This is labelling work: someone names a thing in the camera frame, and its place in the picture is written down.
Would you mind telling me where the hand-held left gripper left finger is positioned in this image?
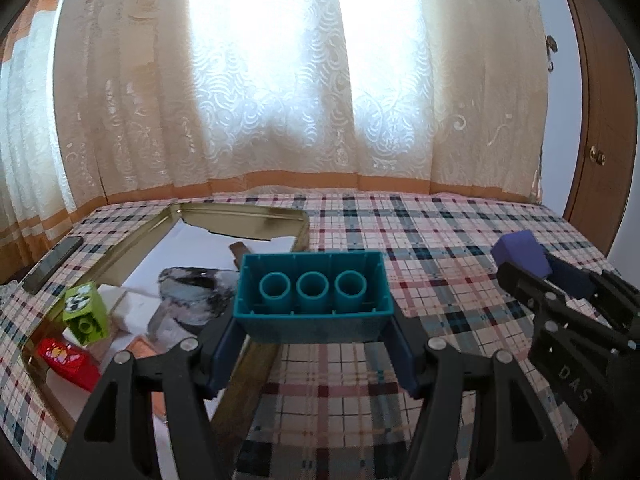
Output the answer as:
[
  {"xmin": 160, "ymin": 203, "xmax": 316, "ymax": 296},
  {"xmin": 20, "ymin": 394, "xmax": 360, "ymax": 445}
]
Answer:
[{"xmin": 57, "ymin": 317, "xmax": 246, "ymax": 480}]

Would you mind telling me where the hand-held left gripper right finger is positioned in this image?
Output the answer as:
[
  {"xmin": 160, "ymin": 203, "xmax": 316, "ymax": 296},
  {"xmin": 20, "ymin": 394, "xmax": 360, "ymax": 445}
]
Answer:
[{"xmin": 382, "ymin": 317, "xmax": 568, "ymax": 480}]

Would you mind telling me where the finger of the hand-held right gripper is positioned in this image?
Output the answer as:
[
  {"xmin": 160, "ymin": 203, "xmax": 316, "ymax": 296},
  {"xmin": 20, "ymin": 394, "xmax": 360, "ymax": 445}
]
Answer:
[
  {"xmin": 497, "ymin": 261, "xmax": 640, "ymax": 356},
  {"xmin": 545, "ymin": 252, "xmax": 640, "ymax": 321}
]

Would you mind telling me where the purple toy building block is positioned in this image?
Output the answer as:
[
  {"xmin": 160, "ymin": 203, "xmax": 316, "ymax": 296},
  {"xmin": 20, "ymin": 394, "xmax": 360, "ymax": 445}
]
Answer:
[{"xmin": 491, "ymin": 230, "xmax": 551, "ymax": 278}]

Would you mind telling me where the copper pink metal case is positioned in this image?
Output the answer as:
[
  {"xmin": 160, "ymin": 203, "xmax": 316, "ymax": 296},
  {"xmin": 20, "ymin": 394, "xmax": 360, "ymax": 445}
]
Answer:
[{"xmin": 125, "ymin": 337, "xmax": 168, "ymax": 421}]

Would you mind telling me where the teal toy building block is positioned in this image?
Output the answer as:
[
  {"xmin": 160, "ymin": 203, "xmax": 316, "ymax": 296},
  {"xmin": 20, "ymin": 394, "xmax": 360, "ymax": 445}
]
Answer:
[{"xmin": 235, "ymin": 250, "xmax": 395, "ymax": 345}]

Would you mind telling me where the white rectangular box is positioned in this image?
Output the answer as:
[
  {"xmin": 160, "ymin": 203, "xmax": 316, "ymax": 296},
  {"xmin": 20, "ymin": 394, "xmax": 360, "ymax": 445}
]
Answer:
[{"xmin": 97, "ymin": 285, "xmax": 161, "ymax": 333}]

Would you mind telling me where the brown wooden brush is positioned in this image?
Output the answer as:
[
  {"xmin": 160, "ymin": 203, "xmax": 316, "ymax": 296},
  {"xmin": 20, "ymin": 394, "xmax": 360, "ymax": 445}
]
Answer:
[{"xmin": 229, "ymin": 241, "xmax": 253, "ymax": 271}]

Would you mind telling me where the gold metal tin box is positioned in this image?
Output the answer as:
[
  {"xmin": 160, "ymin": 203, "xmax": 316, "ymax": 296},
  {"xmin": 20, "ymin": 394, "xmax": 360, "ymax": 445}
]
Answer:
[{"xmin": 20, "ymin": 203, "xmax": 310, "ymax": 443}]

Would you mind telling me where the green toy building block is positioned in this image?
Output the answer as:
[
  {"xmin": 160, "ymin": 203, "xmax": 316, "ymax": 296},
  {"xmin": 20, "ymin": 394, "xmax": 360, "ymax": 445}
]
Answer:
[{"xmin": 62, "ymin": 282, "xmax": 108, "ymax": 345}]

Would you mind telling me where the red toy building block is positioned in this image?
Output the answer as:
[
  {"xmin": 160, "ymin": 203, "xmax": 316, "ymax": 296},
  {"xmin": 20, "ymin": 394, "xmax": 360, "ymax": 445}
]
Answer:
[{"xmin": 37, "ymin": 338, "xmax": 101, "ymax": 392}]

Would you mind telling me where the white paper sheet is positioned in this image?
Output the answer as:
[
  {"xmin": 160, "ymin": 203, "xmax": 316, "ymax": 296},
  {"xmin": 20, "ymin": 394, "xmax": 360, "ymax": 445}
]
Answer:
[{"xmin": 45, "ymin": 223, "xmax": 296, "ymax": 411}]

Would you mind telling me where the plaid bed sheet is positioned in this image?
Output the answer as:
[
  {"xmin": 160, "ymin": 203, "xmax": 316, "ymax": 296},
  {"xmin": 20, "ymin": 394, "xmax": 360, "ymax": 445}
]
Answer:
[{"xmin": 0, "ymin": 191, "xmax": 626, "ymax": 480}]

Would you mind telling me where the black smartphone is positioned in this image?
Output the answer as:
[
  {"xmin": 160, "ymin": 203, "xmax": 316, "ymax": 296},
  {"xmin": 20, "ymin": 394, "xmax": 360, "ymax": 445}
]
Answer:
[{"xmin": 24, "ymin": 236, "xmax": 84, "ymax": 295}]

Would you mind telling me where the brown wooden door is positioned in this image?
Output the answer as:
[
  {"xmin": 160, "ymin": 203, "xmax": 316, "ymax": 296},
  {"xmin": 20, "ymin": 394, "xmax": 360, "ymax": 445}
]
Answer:
[{"xmin": 552, "ymin": 0, "xmax": 640, "ymax": 256}]

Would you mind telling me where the white lace curtain orange trim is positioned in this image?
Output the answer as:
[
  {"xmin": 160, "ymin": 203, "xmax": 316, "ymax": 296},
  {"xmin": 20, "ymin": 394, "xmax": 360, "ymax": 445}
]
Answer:
[{"xmin": 0, "ymin": 10, "xmax": 78, "ymax": 273}]

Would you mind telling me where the beige patterned curtain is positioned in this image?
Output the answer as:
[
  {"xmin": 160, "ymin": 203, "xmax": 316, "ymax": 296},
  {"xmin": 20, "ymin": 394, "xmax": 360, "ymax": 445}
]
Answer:
[{"xmin": 52, "ymin": 0, "xmax": 546, "ymax": 208}]

